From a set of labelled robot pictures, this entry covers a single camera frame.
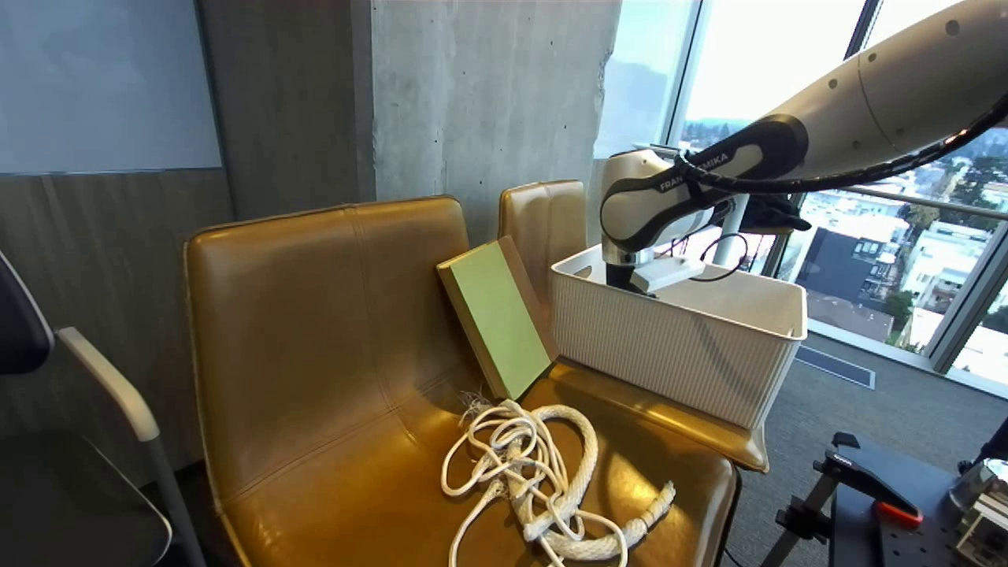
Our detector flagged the brown leather chair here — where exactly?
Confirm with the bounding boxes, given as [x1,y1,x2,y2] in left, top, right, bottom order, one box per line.
[183,195,742,567]
[498,179,770,474]

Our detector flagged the white ribbed plastic bin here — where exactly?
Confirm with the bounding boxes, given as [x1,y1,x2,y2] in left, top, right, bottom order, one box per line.
[549,243,809,431]

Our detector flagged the green hardcover book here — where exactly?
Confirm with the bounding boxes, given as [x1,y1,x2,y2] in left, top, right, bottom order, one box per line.
[436,235,559,402]

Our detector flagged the floor vent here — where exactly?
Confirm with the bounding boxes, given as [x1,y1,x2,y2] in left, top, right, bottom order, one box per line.
[794,345,876,391]

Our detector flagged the window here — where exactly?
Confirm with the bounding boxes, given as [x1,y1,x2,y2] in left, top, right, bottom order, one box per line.
[594,0,1008,398]

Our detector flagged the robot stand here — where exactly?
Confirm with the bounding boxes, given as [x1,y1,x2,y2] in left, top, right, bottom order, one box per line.
[825,439,1008,567]

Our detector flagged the whiteboard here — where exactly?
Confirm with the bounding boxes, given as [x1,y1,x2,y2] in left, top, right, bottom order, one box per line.
[0,0,224,176]

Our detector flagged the black office chair white armrest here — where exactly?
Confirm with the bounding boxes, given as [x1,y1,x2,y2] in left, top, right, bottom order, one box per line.
[0,250,207,567]

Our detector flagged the thick white twisted rope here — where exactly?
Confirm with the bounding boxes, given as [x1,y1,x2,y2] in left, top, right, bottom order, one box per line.
[504,403,677,562]

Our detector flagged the thin white cord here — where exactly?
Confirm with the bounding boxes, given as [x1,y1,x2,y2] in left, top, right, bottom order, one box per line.
[440,391,584,567]

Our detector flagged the black clamp orange handle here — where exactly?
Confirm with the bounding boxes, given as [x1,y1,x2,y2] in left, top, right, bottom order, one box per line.
[813,431,925,529]

